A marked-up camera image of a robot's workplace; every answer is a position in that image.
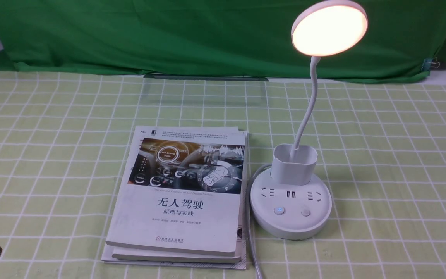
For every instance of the white self-driving textbook top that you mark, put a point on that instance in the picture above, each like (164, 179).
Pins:
(176, 209)

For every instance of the white desk lamp with socket base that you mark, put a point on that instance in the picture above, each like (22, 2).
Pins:
(287, 199)

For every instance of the green backdrop cloth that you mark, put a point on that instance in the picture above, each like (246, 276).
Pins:
(214, 38)

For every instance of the green checkered tablecloth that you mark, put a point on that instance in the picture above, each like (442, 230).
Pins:
(64, 140)

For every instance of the bottom thin white booklet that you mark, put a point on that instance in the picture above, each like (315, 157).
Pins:
(107, 259)

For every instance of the metal binder clip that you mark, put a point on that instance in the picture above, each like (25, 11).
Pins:
(430, 63)

